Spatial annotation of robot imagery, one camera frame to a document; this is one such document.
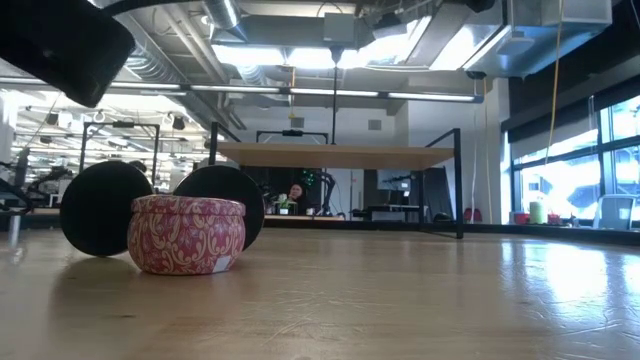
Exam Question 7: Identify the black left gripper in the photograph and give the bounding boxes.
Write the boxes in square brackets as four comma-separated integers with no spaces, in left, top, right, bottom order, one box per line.
[0,0,137,109]

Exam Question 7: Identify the yellow hanging cable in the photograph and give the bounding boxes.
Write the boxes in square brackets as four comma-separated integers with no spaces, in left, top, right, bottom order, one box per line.
[547,0,565,151]

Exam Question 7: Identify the white chair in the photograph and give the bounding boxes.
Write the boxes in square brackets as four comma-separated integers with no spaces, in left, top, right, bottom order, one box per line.
[592,193,640,231]

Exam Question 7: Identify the black background frame with camera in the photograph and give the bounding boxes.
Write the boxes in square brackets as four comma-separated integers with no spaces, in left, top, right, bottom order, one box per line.
[255,128,330,146]

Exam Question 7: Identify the pink patterned candle tin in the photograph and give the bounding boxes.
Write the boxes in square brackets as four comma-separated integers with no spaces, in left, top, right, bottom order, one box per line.
[126,194,247,276]

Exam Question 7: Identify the silver metal post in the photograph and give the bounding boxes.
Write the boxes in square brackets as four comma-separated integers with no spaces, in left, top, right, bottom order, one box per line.
[8,213,22,247]

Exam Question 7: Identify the black background rig frame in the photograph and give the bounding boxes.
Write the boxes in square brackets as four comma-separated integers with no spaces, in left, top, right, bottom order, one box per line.
[79,121,161,189]

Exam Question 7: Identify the large round silver duct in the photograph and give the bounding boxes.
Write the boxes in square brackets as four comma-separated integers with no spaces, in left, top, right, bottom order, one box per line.
[119,0,234,139]

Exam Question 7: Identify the long linear ceiling light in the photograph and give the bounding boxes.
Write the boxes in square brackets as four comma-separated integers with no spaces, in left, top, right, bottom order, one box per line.
[107,75,485,105]

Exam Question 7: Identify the black low table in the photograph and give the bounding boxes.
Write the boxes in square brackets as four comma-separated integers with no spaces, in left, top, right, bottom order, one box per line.
[349,202,424,222]

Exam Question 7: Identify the wooden shelf with black legs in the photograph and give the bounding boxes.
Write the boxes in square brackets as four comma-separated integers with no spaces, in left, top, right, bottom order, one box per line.
[208,121,464,240]

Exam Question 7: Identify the black window frame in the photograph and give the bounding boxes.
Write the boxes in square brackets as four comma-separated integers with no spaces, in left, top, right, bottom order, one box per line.
[507,92,640,229]

